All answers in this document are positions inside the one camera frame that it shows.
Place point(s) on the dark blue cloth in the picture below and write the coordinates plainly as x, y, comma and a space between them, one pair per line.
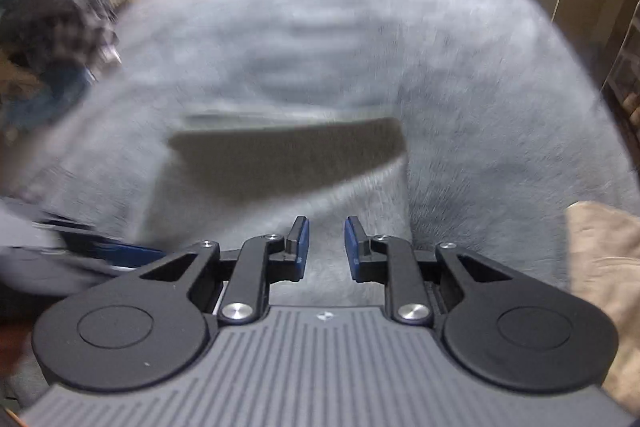
45, 97

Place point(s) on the beige garment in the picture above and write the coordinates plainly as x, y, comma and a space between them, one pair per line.
605, 282

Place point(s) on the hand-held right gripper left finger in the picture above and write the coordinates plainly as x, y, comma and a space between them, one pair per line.
300, 252

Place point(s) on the grey sweatpants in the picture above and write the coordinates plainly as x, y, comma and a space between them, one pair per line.
210, 222

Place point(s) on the storage shelf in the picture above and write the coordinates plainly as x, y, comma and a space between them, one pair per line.
625, 72

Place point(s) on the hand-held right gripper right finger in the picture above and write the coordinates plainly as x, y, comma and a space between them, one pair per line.
352, 252

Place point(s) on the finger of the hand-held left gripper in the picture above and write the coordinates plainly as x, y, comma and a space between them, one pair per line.
120, 253

